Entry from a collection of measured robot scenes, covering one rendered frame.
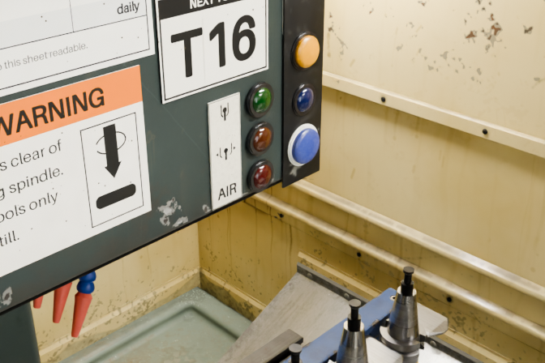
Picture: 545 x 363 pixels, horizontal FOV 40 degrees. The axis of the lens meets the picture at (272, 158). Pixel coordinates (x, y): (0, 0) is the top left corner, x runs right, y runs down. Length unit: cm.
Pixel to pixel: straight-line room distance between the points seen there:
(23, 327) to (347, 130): 74
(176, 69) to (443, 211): 104
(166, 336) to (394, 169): 87
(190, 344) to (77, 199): 159
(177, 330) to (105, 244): 160
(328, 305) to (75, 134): 134
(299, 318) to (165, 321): 49
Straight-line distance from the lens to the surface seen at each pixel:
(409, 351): 107
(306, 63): 58
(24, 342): 144
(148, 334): 209
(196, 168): 54
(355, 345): 97
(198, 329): 210
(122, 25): 47
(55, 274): 50
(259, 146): 57
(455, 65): 136
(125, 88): 48
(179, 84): 50
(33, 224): 47
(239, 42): 53
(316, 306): 176
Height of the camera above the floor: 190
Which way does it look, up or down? 26 degrees down
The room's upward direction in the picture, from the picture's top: straight up
